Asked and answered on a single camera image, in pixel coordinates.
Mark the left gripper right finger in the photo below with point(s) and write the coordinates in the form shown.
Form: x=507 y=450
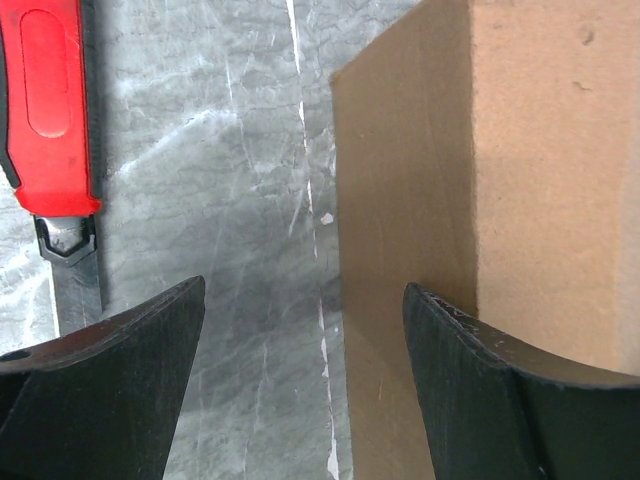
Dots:
x=496 y=407

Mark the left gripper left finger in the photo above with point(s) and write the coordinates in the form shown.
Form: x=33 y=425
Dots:
x=102 y=402

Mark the brown cardboard express box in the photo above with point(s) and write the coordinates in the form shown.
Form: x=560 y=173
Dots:
x=487 y=151

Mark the red black utility knife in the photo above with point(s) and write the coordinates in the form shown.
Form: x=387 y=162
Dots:
x=51 y=143

